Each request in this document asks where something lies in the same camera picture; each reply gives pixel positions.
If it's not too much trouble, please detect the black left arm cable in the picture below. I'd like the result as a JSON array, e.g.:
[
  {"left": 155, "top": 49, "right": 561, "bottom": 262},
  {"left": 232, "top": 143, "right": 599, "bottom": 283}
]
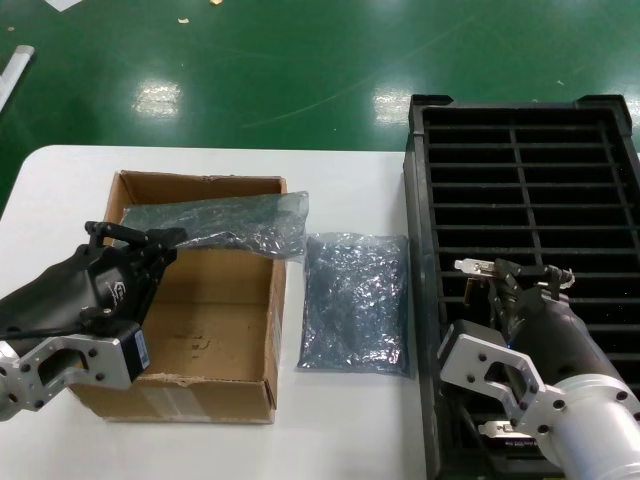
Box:
[{"left": 0, "top": 306, "right": 109, "bottom": 345}]

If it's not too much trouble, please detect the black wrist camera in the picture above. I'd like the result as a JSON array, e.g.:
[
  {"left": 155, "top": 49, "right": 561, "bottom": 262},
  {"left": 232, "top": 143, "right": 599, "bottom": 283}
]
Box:
[
  {"left": 437, "top": 318, "right": 507, "bottom": 361},
  {"left": 117, "top": 323, "right": 153, "bottom": 390}
]

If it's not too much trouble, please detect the grey translucent antistatic bag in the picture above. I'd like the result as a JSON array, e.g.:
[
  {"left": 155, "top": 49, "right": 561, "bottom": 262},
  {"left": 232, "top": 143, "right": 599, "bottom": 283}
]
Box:
[
  {"left": 295, "top": 230, "right": 416, "bottom": 377},
  {"left": 121, "top": 189, "right": 312, "bottom": 261}
]

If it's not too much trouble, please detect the silver right wrist bracket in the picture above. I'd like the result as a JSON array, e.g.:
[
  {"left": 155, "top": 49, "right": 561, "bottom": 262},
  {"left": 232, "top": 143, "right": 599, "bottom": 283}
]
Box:
[{"left": 438, "top": 332, "right": 554, "bottom": 439}]

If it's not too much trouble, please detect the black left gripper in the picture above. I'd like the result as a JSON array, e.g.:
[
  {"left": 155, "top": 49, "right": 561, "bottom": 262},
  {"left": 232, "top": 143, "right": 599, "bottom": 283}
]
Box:
[{"left": 0, "top": 219, "right": 187, "bottom": 352}]

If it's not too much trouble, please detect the graphics card with silver bracket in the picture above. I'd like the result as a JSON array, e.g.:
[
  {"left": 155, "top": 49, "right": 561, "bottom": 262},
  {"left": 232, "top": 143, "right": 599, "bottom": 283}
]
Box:
[
  {"left": 477, "top": 419, "right": 539, "bottom": 451},
  {"left": 452, "top": 257, "right": 501, "bottom": 309}
]

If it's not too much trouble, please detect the silver left wrist bracket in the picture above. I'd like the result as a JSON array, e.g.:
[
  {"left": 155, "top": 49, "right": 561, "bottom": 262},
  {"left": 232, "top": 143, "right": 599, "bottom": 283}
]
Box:
[{"left": 14, "top": 333, "right": 125, "bottom": 416}]

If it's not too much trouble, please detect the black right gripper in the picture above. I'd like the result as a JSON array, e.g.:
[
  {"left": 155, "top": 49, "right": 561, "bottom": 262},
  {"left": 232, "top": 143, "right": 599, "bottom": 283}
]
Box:
[{"left": 491, "top": 258, "right": 621, "bottom": 384}]

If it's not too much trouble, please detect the silver wrist bracket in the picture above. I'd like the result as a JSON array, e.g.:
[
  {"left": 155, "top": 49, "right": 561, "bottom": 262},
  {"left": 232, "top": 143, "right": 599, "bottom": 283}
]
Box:
[
  {"left": 438, "top": 332, "right": 554, "bottom": 439},
  {"left": 14, "top": 333, "right": 125, "bottom": 416}
]

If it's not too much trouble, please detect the white plastic pipe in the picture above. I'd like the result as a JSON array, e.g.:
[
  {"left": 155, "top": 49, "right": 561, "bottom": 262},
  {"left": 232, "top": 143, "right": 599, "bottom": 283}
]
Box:
[{"left": 0, "top": 44, "right": 37, "bottom": 115}]

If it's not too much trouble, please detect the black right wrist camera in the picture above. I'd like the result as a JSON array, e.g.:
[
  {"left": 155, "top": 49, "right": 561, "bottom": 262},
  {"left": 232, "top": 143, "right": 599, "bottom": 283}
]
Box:
[{"left": 437, "top": 318, "right": 507, "bottom": 361}]

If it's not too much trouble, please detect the open brown cardboard box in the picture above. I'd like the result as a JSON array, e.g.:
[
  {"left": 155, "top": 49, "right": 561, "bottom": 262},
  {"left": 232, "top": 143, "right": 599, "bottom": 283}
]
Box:
[{"left": 67, "top": 169, "right": 292, "bottom": 424}]

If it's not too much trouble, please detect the black slotted plastic container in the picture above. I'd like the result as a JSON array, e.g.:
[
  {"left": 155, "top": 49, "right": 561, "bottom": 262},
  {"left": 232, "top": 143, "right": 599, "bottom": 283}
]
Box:
[{"left": 399, "top": 93, "right": 640, "bottom": 480}]

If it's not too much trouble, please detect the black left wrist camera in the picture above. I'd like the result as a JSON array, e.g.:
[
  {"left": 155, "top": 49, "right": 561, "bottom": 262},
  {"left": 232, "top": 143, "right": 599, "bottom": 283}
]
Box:
[{"left": 117, "top": 323, "right": 153, "bottom": 390}]

